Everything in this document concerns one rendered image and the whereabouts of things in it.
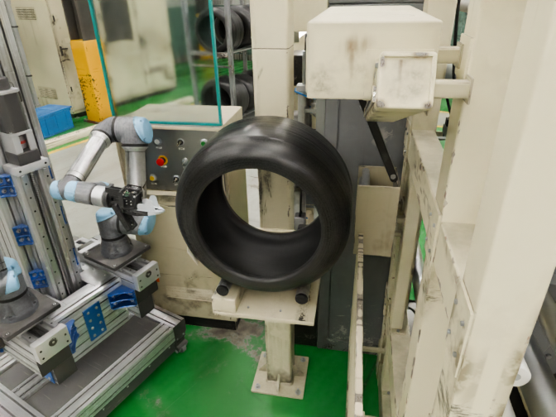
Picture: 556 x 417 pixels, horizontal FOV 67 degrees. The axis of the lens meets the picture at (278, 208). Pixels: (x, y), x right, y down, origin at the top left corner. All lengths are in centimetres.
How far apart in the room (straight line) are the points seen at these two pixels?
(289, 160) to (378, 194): 48
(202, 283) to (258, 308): 94
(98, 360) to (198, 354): 53
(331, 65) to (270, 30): 66
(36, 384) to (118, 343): 39
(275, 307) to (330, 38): 101
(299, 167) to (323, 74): 39
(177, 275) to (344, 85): 183
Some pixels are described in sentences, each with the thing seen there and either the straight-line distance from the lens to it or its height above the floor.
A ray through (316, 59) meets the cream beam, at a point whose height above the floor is 172.
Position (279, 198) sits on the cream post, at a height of 109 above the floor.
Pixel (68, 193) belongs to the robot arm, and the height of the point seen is 121.
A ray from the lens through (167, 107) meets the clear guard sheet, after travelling 209.
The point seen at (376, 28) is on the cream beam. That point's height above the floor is 177.
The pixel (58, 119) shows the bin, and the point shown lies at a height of 19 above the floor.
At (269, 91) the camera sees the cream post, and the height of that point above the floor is 151.
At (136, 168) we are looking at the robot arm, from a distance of 198.
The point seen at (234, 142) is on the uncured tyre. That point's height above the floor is 144.
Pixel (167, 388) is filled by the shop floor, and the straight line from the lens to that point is 245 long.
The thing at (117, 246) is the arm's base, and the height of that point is 77.
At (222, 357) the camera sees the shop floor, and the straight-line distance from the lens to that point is 253.
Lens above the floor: 184
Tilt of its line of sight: 28 degrees down
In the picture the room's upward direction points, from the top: 1 degrees counter-clockwise
